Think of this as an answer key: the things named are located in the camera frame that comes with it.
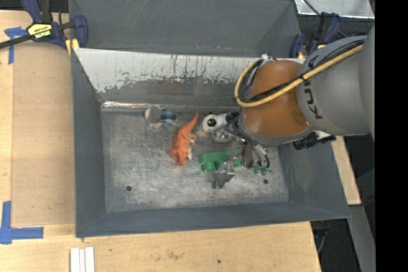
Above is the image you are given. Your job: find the grey metal bin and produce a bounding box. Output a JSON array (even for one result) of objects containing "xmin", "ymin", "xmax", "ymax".
[{"xmin": 66, "ymin": 0, "xmax": 352, "ymax": 238}]

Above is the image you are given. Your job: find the white and black toy animal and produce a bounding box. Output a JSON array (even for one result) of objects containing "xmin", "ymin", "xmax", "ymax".
[{"xmin": 201, "ymin": 111, "xmax": 240, "ymax": 143}]

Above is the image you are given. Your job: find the black cylinder on white bracket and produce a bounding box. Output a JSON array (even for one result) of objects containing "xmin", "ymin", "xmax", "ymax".
[{"xmin": 292, "ymin": 131, "xmax": 337, "ymax": 151}]

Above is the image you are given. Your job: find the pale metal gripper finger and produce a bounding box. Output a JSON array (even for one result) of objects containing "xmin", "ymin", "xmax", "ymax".
[
  {"xmin": 221, "ymin": 168, "xmax": 237, "ymax": 186},
  {"xmin": 211, "ymin": 171, "xmax": 225, "ymax": 190}
]

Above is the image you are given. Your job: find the clear and teal small bottle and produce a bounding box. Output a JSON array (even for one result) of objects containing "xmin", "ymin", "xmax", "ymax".
[{"xmin": 143, "ymin": 105, "xmax": 178, "ymax": 129}]

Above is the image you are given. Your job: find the green plastic toy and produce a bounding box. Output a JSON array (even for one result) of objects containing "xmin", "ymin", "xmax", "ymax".
[{"xmin": 198, "ymin": 150, "xmax": 242, "ymax": 173}]

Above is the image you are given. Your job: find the orange toy dinosaur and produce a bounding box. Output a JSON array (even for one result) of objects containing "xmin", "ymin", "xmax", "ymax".
[{"xmin": 168, "ymin": 111, "xmax": 200, "ymax": 167}]

